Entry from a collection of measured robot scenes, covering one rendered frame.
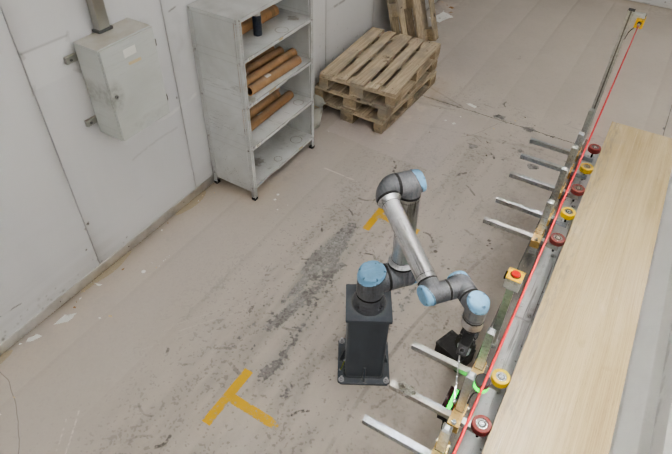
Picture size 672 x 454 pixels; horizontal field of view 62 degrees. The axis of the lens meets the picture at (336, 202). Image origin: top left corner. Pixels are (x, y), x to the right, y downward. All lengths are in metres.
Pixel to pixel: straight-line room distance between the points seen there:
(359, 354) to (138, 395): 1.34
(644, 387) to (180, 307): 3.39
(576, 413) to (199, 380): 2.13
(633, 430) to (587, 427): 1.77
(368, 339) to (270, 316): 0.87
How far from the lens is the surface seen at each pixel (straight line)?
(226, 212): 4.60
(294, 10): 4.69
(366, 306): 3.07
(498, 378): 2.65
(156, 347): 3.85
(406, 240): 2.44
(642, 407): 0.91
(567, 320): 2.95
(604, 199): 3.71
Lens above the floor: 3.08
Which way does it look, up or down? 42 degrees down
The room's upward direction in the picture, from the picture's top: 2 degrees clockwise
